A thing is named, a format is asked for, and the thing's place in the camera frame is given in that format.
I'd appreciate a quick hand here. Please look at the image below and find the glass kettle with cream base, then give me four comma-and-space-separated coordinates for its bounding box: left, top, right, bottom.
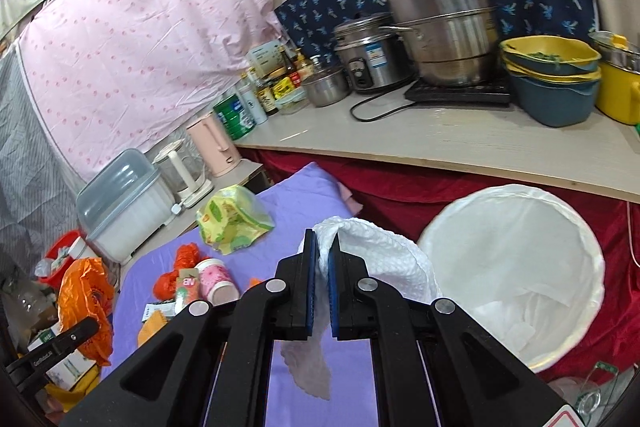
152, 139, 215, 208

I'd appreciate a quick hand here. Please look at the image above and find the purple table cloth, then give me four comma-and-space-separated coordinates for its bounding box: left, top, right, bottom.
100, 162, 441, 427

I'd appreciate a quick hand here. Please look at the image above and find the small steel bowl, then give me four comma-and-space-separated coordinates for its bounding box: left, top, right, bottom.
300, 67, 351, 108

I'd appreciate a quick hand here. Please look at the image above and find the small orange plastic bag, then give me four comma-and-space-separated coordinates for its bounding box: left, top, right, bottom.
156, 243, 208, 303

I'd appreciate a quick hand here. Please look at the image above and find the orange cloth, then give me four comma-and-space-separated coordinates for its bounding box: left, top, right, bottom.
137, 309, 168, 348

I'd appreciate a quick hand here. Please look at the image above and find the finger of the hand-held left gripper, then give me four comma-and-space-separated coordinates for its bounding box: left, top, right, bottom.
5, 317, 101, 389

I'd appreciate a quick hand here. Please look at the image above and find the black power cable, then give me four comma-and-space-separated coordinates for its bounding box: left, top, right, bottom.
350, 84, 416, 122

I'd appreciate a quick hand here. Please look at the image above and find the large orange plastic bag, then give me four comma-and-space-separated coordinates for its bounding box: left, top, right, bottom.
57, 257, 116, 368

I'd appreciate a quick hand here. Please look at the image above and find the blue plastic basin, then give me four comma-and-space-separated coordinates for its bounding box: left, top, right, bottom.
509, 67, 601, 128

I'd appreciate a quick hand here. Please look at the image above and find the row of condiment bottles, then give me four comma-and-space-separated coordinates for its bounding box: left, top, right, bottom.
245, 41, 321, 116

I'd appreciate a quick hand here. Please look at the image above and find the green tin can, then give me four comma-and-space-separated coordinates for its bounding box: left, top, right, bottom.
214, 91, 257, 142

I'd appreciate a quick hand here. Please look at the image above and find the red cloth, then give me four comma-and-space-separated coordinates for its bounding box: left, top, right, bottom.
240, 147, 640, 383

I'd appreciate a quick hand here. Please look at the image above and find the pink floral paper cup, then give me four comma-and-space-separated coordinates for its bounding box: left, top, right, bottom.
194, 258, 239, 305

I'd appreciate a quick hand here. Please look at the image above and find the pink electric kettle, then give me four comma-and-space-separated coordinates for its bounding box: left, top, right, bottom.
186, 112, 241, 178

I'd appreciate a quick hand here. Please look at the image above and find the white paper towel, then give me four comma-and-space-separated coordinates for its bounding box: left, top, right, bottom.
280, 217, 443, 400

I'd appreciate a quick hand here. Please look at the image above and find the silver rice cooker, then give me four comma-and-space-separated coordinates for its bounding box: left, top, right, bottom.
332, 19, 401, 94

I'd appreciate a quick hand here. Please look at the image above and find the white green cardboard box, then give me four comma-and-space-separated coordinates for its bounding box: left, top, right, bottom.
27, 327, 98, 390

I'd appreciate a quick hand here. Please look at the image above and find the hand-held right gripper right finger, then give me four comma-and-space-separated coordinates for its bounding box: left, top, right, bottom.
327, 233, 588, 427

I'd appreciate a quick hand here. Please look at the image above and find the yellow colander basin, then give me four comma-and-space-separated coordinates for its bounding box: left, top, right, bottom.
500, 36, 602, 78

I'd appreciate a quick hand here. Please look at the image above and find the grey striped cloth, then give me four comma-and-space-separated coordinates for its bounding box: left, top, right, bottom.
0, 42, 86, 258

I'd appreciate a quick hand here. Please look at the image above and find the pink dotted sheet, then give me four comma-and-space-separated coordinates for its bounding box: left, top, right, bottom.
17, 0, 283, 180

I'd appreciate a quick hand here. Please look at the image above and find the translucent plastic storage box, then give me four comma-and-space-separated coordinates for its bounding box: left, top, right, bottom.
76, 148, 182, 264

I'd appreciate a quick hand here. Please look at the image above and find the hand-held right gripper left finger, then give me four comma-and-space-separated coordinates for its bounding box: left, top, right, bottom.
60, 228, 321, 427

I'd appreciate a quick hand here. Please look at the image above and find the red plastic basin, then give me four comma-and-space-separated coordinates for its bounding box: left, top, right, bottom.
34, 229, 93, 293

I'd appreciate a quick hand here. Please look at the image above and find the black induction cooktop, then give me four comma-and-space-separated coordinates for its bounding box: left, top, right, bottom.
404, 72, 515, 105

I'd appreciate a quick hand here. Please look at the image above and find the white lined trash bin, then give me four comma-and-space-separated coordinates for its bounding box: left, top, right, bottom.
416, 183, 606, 375

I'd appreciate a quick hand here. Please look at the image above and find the green yellow plastic bag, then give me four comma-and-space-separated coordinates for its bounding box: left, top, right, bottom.
195, 185, 276, 256

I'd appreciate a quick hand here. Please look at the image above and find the yellow pot with glass lid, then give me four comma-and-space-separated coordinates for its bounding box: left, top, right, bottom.
589, 31, 640, 125

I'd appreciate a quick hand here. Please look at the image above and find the green white drink carton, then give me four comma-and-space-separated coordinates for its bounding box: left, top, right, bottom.
142, 274, 202, 325

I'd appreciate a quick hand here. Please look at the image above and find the stainless steel steamer pot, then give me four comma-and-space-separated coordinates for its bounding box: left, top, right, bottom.
382, 0, 508, 88

